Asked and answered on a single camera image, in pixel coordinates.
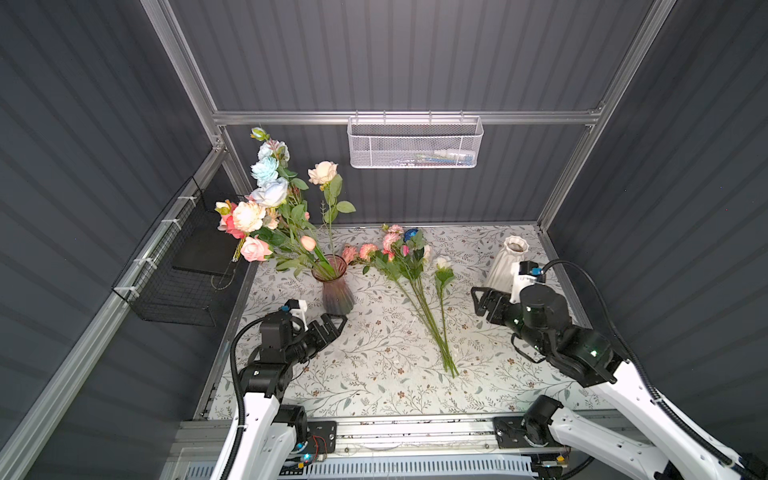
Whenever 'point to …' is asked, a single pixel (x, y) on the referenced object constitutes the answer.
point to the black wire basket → (181, 274)
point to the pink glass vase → (337, 298)
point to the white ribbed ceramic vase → (515, 248)
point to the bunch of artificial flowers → (406, 257)
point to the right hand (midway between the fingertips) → (485, 295)
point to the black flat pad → (207, 248)
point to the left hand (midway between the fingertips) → (338, 326)
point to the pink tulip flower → (309, 243)
